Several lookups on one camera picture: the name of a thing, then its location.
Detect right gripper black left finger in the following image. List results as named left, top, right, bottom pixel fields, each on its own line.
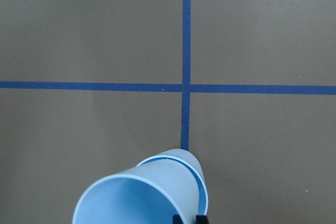
left=173, top=215, right=183, bottom=224

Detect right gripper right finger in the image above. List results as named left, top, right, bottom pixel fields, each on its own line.
left=195, top=215, right=209, bottom=224

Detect light blue cup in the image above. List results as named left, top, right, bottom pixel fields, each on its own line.
left=72, top=160, right=199, bottom=223
left=137, top=148, right=208, bottom=215

